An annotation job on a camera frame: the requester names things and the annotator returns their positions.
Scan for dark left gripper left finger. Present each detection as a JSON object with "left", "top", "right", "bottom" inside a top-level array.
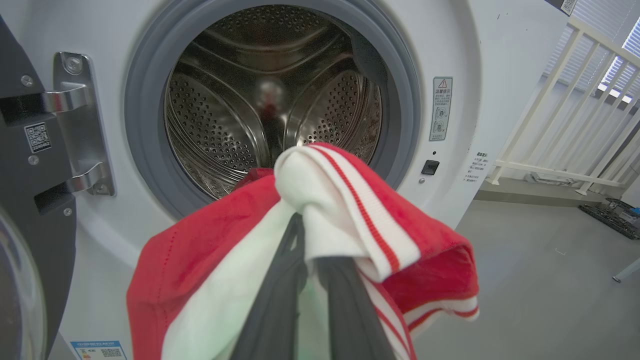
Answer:
[{"left": 230, "top": 212, "right": 308, "bottom": 360}]

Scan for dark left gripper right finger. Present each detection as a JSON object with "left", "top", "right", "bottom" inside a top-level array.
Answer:
[{"left": 315, "top": 255, "right": 396, "bottom": 360}]

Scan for red white jersey striped cuffs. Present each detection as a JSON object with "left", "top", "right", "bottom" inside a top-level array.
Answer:
[{"left": 126, "top": 142, "right": 481, "bottom": 360}]

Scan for black round glass washer door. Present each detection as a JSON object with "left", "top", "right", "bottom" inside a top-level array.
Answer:
[{"left": 0, "top": 15, "right": 78, "bottom": 360}]

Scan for grey rubber door gasket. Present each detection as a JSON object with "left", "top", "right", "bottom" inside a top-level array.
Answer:
[{"left": 124, "top": 0, "right": 422, "bottom": 221}]

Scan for metal door hinge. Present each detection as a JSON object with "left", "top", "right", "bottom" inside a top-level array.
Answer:
[{"left": 42, "top": 51, "right": 117, "bottom": 197}]

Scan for white front-load washing machine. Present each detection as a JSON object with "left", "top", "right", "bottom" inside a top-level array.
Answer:
[{"left": 0, "top": 0, "right": 571, "bottom": 360}]

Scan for blue energy label sticker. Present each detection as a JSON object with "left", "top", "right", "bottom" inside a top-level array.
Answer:
[{"left": 70, "top": 340, "right": 128, "bottom": 360}]

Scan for stainless steel washer drum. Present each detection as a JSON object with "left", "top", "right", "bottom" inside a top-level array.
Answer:
[{"left": 164, "top": 5, "right": 383, "bottom": 201}]

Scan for small printed text label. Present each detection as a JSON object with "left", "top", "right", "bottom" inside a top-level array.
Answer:
[{"left": 462, "top": 151, "right": 490, "bottom": 183}]

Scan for grey warning label sticker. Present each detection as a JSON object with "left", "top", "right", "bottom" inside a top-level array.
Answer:
[{"left": 429, "top": 76, "right": 453, "bottom": 142}]

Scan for white slatted railing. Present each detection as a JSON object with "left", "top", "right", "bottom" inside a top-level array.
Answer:
[{"left": 486, "top": 17, "right": 640, "bottom": 196}]

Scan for black floor mat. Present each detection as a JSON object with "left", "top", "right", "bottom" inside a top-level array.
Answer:
[{"left": 579, "top": 197, "right": 640, "bottom": 241}]

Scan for white furniture leg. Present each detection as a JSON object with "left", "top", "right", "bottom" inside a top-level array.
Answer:
[{"left": 612, "top": 257, "right": 640, "bottom": 284}]

